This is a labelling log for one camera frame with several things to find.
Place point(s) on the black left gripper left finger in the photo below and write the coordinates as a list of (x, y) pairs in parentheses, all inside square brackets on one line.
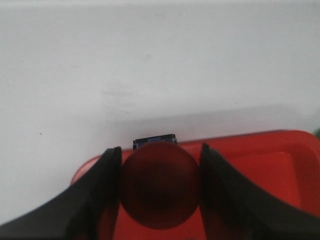
[(86, 210)]

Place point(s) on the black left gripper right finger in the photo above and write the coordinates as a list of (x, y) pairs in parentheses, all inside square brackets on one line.
[(234, 208)]

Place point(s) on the green plastic tray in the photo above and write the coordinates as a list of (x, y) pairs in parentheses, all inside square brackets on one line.
[(316, 132)]

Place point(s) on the red plastic tray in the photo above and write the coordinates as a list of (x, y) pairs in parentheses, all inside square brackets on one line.
[(284, 163)]

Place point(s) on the red mushroom push button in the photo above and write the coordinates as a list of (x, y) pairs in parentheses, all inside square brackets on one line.
[(160, 185)]

